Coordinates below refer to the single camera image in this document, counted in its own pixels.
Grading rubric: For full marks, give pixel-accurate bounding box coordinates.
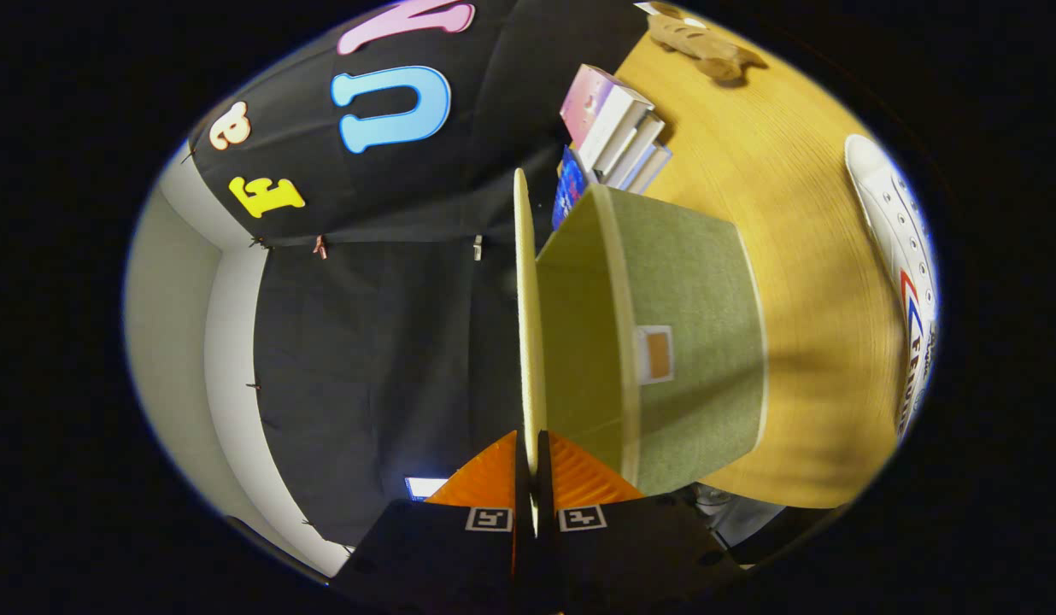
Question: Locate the white book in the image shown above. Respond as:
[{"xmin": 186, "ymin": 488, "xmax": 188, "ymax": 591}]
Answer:
[
  {"xmin": 618, "ymin": 141, "xmax": 673, "ymax": 194},
  {"xmin": 595, "ymin": 111, "xmax": 666, "ymax": 185}
]

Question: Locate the brown plush toy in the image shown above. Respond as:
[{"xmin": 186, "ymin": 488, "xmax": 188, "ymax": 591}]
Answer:
[{"xmin": 635, "ymin": 0, "xmax": 769, "ymax": 86}]

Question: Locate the green fabric storage box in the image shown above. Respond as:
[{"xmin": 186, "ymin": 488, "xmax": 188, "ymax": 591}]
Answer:
[{"xmin": 513, "ymin": 167, "xmax": 768, "ymax": 498}]

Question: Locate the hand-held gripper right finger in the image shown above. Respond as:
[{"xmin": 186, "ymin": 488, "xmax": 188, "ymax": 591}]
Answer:
[{"xmin": 537, "ymin": 430, "xmax": 747, "ymax": 615}]

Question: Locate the blue cover book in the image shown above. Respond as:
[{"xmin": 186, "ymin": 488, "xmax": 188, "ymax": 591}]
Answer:
[{"xmin": 551, "ymin": 145, "xmax": 590, "ymax": 231}]

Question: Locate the pink cover book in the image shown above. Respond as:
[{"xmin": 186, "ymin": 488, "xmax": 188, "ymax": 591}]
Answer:
[{"xmin": 560, "ymin": 64, "xmax": 654, "ymax": 172}]

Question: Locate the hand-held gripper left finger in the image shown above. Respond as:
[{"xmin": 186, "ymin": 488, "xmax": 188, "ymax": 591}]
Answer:
[{"xmin": 331, "ymin": 430, "xmax": 533, "ymax": 615}]

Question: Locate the white canvas shoe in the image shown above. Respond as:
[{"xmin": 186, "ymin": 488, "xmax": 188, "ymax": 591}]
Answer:
[{"xmin": 842, "ymin": 134, "xmax": 940, "ymax": 445}]

